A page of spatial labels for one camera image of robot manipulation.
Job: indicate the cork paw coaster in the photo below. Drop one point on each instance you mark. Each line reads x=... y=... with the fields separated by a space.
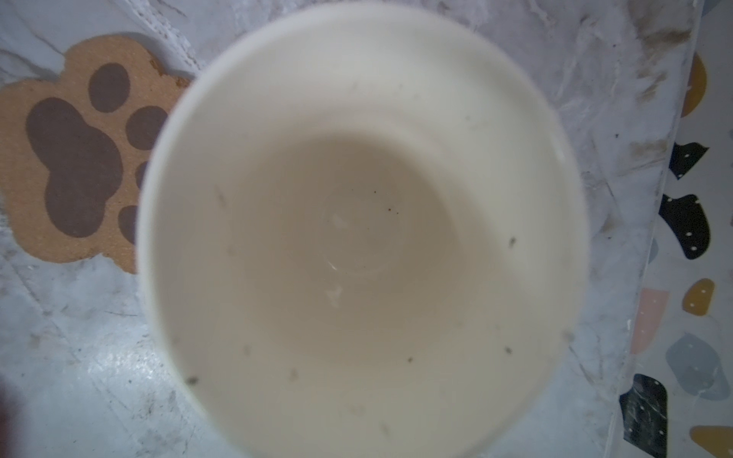
x=74 y=151

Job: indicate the grey mug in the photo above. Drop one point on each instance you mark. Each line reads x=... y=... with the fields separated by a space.
x=362 y=233

